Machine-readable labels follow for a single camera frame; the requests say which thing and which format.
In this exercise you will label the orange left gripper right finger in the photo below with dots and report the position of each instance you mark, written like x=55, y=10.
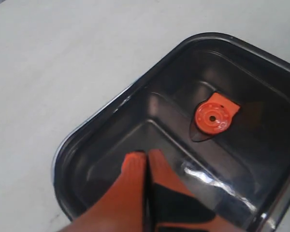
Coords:
x=174, y=207

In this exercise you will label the dark transparent lunchbox lid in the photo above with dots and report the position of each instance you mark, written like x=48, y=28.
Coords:
x=219, y=110

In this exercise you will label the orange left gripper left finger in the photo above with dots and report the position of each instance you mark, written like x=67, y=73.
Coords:
x=122, y=207

